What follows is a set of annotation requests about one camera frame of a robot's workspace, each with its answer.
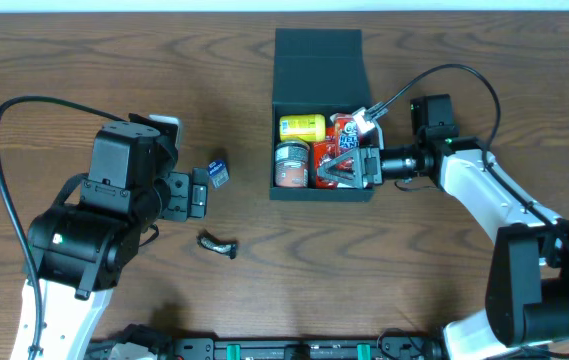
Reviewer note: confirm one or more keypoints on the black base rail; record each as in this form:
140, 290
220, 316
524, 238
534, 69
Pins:
142, 342

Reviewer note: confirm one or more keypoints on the dark candy bar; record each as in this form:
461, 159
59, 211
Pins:
211, 243

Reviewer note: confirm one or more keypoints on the red Hacks candy bag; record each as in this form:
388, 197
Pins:
323, 153

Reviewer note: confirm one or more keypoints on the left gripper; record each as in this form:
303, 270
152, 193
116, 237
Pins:
197, 195

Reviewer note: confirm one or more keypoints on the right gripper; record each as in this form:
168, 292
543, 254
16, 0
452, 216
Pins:
371, 166

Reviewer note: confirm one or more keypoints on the black gift box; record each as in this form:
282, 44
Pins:
318, 71

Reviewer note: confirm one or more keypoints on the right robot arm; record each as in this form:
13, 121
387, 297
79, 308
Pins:
527, 295

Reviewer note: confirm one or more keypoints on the red Hello Panda box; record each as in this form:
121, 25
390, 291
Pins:
347, 135

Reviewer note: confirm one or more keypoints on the yellow round container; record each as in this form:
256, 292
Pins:
307, 128

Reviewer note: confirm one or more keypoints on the blue Eclipse gum pack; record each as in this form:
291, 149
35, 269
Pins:
218, 173

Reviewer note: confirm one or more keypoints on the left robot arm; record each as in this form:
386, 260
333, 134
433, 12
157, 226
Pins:
80, 250

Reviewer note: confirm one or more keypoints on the red Pringles can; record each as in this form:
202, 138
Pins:
291, 164

